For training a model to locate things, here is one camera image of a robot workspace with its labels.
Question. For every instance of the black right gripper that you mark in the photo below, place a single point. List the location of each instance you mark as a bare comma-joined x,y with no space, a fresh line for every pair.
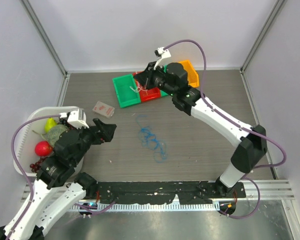
148,75

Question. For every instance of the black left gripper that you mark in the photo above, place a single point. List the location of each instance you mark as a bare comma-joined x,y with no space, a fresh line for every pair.
102,135

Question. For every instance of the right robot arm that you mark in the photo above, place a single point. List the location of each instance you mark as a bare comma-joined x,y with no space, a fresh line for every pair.
249,142

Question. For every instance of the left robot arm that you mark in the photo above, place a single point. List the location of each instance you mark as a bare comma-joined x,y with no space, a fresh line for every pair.
38,215

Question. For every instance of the small card box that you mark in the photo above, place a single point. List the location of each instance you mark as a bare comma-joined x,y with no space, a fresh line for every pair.
103,109

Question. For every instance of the red bin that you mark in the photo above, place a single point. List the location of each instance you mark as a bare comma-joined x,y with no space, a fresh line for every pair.
146,95

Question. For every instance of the left green bin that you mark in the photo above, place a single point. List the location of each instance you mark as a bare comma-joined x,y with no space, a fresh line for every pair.
124,87

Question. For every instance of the green bin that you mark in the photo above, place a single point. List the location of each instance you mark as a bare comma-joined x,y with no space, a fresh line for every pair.
124,87
162,93

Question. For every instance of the right green bin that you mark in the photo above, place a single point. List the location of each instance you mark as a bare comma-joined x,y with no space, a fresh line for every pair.
162,93

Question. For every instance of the dark grape bunch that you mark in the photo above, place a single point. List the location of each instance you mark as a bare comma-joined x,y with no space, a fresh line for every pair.
63,121

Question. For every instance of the orange bin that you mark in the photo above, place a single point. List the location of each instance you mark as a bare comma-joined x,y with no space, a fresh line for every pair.
192,75

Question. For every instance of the green pear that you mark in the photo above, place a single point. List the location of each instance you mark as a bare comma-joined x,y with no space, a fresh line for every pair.
50,123

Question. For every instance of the green melon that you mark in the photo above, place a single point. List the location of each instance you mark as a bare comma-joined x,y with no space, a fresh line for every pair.
54,134

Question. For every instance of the red apple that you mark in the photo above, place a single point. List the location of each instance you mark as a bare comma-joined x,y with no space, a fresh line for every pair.
43,149

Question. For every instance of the white plastic basket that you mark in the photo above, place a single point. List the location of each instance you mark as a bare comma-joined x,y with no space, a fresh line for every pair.
33,133

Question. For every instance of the red grape bunch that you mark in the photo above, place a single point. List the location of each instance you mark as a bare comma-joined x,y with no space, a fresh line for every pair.
35,167

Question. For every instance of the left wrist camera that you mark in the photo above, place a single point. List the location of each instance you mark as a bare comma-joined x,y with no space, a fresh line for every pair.
76,118

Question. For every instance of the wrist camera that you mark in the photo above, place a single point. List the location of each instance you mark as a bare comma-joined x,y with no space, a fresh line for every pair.
161,54
76,118

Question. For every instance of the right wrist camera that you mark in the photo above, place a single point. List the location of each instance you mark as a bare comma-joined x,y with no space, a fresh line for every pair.
161,54

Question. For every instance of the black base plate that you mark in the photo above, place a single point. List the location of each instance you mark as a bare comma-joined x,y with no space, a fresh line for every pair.
159,192

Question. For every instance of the white cable duct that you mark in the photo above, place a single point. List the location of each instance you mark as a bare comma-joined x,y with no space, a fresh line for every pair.
174,206

